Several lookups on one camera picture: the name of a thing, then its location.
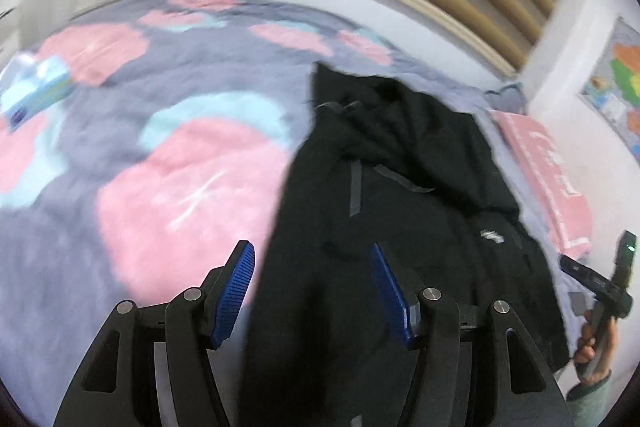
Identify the wall map poster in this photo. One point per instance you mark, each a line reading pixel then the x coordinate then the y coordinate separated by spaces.
pixel 617 77

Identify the black hooded jacket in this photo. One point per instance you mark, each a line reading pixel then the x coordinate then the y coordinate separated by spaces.
pixel 400 217

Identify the person's right forearm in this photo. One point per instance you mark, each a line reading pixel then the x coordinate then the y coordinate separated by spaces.
pixel 590 399

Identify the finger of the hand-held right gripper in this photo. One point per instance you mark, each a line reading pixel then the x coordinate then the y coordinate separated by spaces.
pixel 577 269

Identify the pink pillow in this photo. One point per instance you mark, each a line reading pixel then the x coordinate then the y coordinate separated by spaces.
pixel 545 167

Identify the light blue tissue box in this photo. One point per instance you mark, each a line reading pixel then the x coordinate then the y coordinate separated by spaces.
pixel 35 92

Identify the person's right hand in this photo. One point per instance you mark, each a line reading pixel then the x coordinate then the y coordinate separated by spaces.
pixel 602 352

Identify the grey floral blanket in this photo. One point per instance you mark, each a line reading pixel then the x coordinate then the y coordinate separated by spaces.
pixel 150 187

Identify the grey pillow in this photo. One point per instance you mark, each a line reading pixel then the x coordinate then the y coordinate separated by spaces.
pixel 507 99

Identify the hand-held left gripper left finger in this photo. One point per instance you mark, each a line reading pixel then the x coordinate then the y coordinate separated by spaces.
pixel 232 297

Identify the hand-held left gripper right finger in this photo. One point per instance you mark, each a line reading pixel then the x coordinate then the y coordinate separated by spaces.
pixel 392 297

